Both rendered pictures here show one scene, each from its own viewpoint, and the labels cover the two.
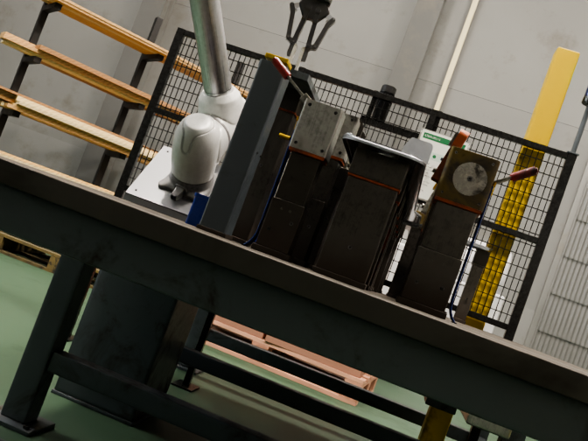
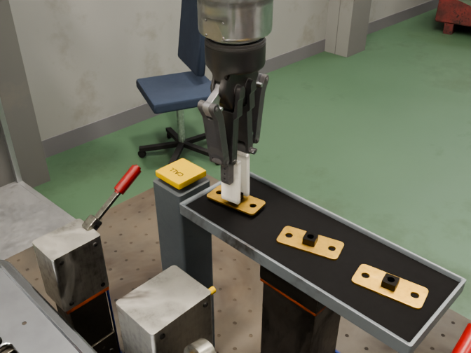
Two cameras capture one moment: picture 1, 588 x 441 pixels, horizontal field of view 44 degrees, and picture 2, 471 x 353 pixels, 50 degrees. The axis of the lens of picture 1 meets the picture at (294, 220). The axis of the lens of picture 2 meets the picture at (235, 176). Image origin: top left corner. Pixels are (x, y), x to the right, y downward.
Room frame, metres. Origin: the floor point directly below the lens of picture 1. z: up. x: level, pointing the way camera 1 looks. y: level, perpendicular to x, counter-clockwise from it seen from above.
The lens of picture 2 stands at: (2.24, -0.36, 1.59)
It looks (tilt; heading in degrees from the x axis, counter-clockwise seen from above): 32 degrees down; 125
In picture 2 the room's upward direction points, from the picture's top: straight up
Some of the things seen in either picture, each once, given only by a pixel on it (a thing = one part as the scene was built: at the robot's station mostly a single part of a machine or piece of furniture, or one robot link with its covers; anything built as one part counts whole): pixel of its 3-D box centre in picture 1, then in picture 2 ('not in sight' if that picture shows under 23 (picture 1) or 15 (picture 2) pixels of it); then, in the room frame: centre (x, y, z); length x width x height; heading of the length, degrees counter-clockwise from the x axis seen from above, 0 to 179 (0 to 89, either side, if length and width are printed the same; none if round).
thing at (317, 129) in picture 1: (292, 179); (90, 310); (1.65, 0.03, 0.88); 0.12 x 0.07 x 0.36; 81
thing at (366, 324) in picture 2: (293, 89); (308, 242); (2.03, 0.13, 1.16); 0.37 x 0.14 x 0.02; 171
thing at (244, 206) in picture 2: not in sight; (235, 197); (1.90, 0.14, 1.17); 0.08 x 0.04 x 0.01; 0
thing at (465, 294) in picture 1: (471, 285); not in sight; (2.75, -0.72, 0.84); 0.05 x 0.05 x 0.29; 81
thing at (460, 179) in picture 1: (452, 235); not in sight; (1.58, -0.34, 0.88); 0.14 x 0.09 x 0.36; 81
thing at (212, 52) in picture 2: (316, 3); (235, 71); (1.90, 0.14, 1.37); 0.08 x 0.07 x 0.09; 90
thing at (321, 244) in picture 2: not in sight; (310, 239); (2.03, 0.13, 1.17); 0.08 x 0.04 x 0.01; 8
